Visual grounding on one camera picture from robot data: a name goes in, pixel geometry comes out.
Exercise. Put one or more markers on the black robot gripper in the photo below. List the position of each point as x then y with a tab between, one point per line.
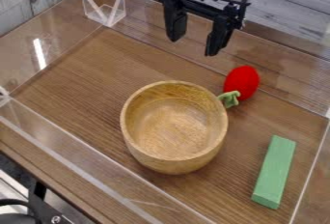
232	10

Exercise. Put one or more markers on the red plush strawberry toy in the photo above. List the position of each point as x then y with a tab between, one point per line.
241	86

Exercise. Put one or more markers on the round wooden bowl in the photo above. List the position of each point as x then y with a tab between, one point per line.
174	125

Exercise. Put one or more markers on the clear acrylic tray walls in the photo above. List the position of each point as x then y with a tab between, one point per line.
71	65

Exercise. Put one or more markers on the green rectangular foam block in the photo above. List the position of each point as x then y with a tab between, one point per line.
274	172

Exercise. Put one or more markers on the black metal table bracket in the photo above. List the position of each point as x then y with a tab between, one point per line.
48	214

